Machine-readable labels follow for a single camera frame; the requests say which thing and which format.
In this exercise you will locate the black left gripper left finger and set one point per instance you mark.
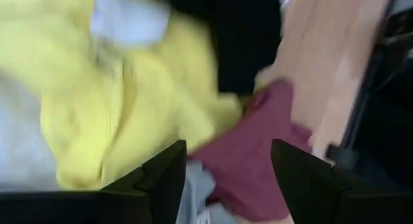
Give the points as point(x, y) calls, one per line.
point(158, 185)

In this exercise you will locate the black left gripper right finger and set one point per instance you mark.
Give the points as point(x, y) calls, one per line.
point(306, 185)

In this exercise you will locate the whitish grey cloth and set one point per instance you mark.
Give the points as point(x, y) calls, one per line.
point(193, 191)

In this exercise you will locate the maroon cloth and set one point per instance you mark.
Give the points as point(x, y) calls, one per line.
point(251, 159)

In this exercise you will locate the yellow cloth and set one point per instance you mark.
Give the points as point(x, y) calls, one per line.
point(113, 104)

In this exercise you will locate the white towel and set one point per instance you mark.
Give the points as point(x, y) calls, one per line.
point(19, 137)

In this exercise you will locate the black pants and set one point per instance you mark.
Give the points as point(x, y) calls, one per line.
point(245, 40)

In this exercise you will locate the blue grey cloth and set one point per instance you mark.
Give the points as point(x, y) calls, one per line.
point(129, 17)

